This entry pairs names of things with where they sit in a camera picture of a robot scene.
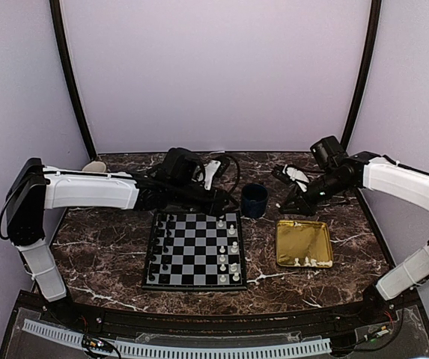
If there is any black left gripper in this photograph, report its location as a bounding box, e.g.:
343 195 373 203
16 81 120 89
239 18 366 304
169 182 240 218

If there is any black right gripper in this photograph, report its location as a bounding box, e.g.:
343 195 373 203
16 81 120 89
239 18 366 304
279 171 350 217

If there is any black and white chessboard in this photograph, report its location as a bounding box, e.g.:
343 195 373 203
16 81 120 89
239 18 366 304
142 211 248 292

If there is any white chess king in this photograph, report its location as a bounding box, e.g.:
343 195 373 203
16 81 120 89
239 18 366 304
231 242 239 254

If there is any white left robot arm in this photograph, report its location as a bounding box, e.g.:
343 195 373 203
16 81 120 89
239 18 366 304
0 155 237 326

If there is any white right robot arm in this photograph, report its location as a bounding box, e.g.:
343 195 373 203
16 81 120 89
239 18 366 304
274 152 429 325

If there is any grey ceramic cup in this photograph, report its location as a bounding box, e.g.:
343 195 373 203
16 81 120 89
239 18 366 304
82 161 107 173

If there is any gold metal tray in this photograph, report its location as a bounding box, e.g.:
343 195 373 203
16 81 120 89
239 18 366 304
276 220 333 268

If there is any dark blue enamel mug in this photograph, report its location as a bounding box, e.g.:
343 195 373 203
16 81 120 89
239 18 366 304
240 183 269 219

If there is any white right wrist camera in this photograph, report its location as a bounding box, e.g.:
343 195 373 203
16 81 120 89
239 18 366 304
271 165 310 185

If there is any black front rail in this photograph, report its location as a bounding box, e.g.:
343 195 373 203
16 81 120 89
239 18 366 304
11 289 425 340

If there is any white perforated cable duct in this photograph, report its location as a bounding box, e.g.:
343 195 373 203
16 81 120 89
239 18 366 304
22 319 332 358

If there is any black right frame post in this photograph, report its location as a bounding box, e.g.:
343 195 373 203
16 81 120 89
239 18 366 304
341 0 383 150

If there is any black frame post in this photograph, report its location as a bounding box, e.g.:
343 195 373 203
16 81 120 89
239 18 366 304
49 0 97 160
341 0 383 150

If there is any black left frame post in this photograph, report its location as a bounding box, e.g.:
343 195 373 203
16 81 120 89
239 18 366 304
49 0 97 160

